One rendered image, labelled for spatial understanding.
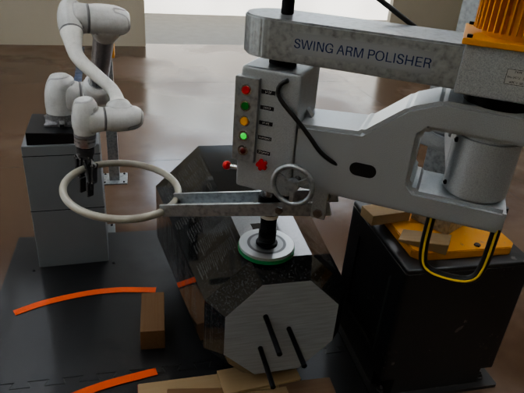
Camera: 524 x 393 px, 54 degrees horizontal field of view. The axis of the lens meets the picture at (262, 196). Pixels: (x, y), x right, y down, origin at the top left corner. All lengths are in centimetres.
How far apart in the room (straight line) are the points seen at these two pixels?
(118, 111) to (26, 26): 685
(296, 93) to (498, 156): 61
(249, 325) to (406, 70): 110
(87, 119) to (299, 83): 97
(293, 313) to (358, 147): 75
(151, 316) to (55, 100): 127
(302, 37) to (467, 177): 63
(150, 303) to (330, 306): 110
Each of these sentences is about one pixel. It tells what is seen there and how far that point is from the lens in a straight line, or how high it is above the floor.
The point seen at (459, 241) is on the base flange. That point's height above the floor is 78.
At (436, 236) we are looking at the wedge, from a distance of 231.
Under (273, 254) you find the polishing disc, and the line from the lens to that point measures 193.
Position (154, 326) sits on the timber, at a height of 14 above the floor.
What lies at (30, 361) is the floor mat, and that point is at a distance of 281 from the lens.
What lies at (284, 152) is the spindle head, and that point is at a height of 129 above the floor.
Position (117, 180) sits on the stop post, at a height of 1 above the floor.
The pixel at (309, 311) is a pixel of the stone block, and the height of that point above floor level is 61.
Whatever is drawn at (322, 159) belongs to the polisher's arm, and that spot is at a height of 128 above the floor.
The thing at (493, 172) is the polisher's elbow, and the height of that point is 135.
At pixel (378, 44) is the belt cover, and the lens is 152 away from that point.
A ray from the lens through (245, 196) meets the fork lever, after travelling 199.
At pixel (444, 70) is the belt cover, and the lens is 152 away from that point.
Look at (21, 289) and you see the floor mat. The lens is 325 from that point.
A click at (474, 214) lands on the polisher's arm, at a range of 167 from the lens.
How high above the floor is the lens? 194
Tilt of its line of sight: 28 degrees down
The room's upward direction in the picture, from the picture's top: 5 degrees clockwise
